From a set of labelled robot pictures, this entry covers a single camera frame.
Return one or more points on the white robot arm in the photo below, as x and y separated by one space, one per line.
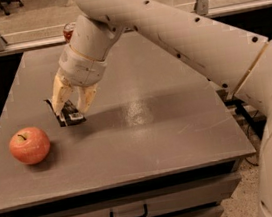
237 59

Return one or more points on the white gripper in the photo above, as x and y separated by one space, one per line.
81 69

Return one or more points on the red soda can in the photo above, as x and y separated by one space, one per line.
68 31

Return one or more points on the black rxbar chocolate wrapper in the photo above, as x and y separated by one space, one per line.
70 115

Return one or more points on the black table leg strut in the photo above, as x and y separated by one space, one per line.
256 126

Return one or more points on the black office chair base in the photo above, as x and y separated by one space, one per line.
5 3

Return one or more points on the upper grey drawer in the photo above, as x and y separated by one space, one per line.
192 198

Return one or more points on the red apple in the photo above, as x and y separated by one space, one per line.
30 145

